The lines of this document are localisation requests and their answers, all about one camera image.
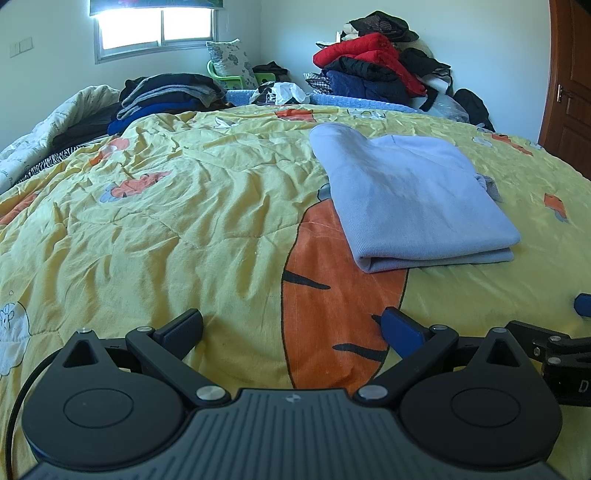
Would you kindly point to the window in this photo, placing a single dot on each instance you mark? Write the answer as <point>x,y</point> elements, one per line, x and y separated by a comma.
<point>129,30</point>

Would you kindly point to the white wall socket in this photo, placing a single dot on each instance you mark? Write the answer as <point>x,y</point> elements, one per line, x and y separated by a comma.
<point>21,48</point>

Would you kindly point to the wooden door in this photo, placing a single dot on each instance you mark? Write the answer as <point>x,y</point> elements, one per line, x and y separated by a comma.
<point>575,115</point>

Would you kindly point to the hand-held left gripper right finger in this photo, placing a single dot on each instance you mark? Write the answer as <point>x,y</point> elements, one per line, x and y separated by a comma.
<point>399,330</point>

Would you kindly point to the white quilt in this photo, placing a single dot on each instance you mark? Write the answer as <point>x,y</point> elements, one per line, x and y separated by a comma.
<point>37,134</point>

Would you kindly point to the stack of folded dark clothes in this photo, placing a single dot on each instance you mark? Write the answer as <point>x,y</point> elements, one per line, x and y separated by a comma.
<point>161,94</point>

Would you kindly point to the small black garment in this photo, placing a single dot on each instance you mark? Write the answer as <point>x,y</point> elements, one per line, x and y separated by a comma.
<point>272,68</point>

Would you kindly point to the yellow printed quilt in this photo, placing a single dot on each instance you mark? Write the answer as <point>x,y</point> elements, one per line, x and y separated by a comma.
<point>184,221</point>

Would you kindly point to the grey patterned pillow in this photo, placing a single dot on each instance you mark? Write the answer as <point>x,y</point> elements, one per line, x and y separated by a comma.
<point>231,62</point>

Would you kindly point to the pile of red and dark clothes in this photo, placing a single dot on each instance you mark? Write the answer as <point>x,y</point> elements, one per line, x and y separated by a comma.
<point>364,46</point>

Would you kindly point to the blue blanket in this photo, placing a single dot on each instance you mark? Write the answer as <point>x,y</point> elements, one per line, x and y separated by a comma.
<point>351,100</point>

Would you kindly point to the black and grey clothes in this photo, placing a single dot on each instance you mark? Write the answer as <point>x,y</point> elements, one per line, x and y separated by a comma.
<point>418,62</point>

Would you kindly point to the clear plastic bag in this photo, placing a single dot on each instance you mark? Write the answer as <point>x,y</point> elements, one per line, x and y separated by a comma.
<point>445,108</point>

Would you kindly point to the black patterned garment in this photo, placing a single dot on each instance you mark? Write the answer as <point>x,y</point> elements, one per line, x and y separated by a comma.
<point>383,23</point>

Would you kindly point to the black and white plastic bag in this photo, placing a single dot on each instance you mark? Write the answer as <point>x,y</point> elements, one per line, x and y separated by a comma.
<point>281,92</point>

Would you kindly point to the lavender knit sweater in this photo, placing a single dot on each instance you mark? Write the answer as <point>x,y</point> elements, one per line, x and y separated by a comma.
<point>415,198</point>

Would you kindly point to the checked cloth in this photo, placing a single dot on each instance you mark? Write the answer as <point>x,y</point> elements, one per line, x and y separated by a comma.
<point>318,83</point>

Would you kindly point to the dark cloth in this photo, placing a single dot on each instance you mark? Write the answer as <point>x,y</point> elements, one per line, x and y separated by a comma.
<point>83,127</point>

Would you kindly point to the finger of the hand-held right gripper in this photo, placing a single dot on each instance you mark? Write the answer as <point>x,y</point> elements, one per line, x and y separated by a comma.
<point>584,304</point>
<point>540,339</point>

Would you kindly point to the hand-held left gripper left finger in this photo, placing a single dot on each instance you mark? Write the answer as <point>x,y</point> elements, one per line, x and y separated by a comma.
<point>182,330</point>

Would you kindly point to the navy jacket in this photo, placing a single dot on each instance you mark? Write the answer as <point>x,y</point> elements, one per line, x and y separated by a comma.
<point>355,85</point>

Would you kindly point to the green plastic chair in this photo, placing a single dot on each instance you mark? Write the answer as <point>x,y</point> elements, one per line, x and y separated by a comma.
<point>235,83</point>

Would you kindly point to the zebra striped cloth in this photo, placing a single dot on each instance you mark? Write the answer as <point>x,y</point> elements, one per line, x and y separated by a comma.
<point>51,161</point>

